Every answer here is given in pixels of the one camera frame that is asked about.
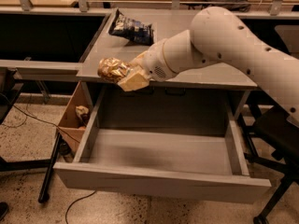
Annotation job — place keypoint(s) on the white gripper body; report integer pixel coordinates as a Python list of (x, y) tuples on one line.
[(153, 62)]

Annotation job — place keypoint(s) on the black table leg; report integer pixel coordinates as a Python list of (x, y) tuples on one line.
[(44, 192)]

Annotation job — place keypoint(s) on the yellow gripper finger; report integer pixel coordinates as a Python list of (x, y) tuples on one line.
[(138, 60), (135, 80)]

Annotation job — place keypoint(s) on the black office chair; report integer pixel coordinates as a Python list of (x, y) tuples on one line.
[(273, 127)]

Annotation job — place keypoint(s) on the brown cardboard box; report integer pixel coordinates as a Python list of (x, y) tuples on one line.
[(70, 126)]

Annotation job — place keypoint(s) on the grey open top drawer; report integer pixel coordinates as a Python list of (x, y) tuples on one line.
[(176, 143)]

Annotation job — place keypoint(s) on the orange soda can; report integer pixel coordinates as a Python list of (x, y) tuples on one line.
[(112, 69)]

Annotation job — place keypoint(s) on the crumpled object in box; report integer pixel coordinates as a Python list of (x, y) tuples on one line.
[(83, 113)]

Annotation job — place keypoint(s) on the grey cabinet counter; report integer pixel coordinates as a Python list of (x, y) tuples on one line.
[(166, 23)]

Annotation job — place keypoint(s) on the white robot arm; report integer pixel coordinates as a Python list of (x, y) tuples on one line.
[(216, 35)]

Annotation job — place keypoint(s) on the dark blue chip bag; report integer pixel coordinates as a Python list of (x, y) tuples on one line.
[(132, 30)]

